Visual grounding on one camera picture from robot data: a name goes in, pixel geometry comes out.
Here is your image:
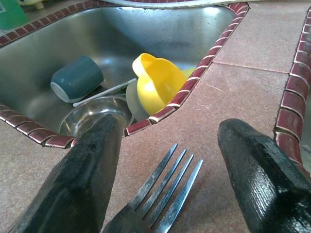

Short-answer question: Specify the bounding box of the white counter hose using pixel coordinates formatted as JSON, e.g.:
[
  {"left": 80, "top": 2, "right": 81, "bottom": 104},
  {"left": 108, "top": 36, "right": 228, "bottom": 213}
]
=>
[{"left": 104, "top": 0, "right": 246, "bottom": 10}]

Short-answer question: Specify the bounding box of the small steel bowl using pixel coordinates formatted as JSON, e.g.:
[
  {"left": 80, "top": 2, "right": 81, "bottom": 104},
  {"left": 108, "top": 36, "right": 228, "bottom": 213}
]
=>
[{"left": 59, "top": 96, "right": 133, "bottom": 138}]

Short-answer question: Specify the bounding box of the yellow plastic bowl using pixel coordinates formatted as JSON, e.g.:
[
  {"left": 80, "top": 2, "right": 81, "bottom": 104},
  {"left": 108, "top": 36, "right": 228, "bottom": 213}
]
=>
[{"left": 125, "top": 52, "right": 188, "bottom": 122}]

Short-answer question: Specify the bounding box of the teal plastic cup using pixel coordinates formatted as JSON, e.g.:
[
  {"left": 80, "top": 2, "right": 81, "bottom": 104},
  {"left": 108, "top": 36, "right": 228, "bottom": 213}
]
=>
[{"left": 50, "top": 54, "right": 104, "bottom": 104}]

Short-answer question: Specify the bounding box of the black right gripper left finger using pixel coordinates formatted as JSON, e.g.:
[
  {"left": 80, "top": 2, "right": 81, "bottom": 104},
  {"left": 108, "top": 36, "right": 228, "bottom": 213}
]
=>
[{"left": 11, "top": 113, "right": 122, "bottom": 233}]

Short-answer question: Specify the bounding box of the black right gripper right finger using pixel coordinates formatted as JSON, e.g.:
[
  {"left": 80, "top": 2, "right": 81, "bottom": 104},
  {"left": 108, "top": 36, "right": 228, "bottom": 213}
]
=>
[{"left": 217, "top": 118, "right": 311, "bottom": 233}]

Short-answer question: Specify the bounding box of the green dish soap bottle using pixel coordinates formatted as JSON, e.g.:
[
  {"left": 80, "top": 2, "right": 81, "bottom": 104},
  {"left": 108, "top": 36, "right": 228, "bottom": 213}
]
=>
[{"left": 0, "top": 0, "right": 29, "bottom": 31}]

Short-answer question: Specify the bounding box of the steel fork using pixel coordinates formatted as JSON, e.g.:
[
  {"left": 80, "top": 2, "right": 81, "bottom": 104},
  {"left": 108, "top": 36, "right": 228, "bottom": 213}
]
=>
[{"left": 102, "top": 143, "right": 204, "bottom": 233}]

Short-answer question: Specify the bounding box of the white chopstick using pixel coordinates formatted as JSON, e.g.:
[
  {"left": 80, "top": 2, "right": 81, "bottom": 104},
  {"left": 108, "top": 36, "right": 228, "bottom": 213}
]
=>
[{"left": 72, "top": 78, "right": 137, "bottom": 107}]

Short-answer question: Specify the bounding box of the yellow sponge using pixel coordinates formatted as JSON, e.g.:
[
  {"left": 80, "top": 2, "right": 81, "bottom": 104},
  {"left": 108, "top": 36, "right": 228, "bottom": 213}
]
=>
[{"left": 181, "top": 67, "right": 196, "bottom": 77}]

